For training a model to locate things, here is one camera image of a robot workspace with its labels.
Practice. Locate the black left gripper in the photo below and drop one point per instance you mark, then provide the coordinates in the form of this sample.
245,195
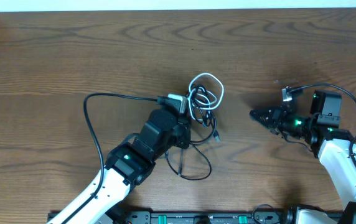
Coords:
183,134

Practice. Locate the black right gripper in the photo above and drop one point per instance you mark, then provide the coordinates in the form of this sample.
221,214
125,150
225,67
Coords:
280,118

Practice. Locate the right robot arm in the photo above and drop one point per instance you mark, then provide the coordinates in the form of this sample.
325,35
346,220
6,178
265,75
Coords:
335,148

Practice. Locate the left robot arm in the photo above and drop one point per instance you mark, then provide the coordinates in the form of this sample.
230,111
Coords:
127,166

